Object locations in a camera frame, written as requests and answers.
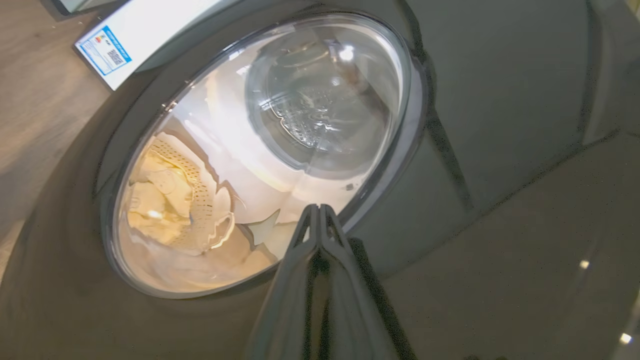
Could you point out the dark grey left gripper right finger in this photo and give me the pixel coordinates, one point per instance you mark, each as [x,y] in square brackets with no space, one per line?
[350,310]

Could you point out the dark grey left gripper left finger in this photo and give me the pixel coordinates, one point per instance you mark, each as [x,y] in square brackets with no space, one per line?
[287,310]

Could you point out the dark washing machine door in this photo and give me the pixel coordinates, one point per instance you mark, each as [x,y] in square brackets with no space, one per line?
[500,150]

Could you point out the white perforated laundry basket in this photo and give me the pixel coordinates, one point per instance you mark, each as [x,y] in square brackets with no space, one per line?
[200,200]

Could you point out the white front-load washing machine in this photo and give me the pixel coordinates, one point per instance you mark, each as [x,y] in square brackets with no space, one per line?
[150,30]

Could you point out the blue energy label sticker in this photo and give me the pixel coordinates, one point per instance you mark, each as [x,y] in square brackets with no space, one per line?
[105,50]

